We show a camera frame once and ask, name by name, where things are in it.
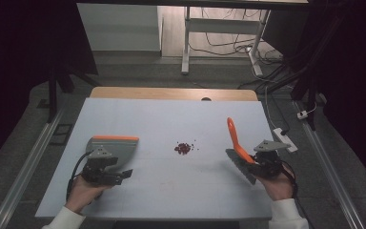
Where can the small white adapter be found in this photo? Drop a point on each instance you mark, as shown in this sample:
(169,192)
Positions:
(302,114)

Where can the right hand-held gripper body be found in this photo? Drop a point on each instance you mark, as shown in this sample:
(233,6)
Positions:
(268,159)

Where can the aluminium floor rail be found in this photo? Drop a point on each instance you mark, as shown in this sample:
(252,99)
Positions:
(25,171)
(330,171)

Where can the grey dustpan with orange edge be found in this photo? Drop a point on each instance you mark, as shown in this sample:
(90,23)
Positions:
(120,149)

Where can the person's right hand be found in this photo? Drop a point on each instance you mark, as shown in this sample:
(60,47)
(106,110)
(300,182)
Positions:
(278,187)

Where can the white table mat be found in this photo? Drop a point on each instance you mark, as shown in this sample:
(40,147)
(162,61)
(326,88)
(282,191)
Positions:
(171,184)

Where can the wooden table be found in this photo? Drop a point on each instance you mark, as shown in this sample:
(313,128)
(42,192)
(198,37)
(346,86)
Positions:
(171,93)

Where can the person's left hand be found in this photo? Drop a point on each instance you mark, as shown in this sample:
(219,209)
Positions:
(82,194)

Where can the white desk frame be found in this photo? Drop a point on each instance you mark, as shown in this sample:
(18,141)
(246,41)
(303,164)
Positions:
(222,26)

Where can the pile of red beans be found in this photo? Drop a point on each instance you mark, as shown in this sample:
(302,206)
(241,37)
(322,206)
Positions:
(183,148)

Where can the black metal stand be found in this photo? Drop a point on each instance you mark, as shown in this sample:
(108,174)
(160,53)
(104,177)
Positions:
(311,95)
(52,92)

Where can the white power strip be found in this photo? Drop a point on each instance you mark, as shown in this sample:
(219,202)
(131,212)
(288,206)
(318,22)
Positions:
(288,141)

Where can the black floor plate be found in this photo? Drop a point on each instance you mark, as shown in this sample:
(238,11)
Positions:
(62,134)

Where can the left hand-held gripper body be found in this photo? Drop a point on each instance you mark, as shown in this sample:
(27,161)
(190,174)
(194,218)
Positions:
(100,162)

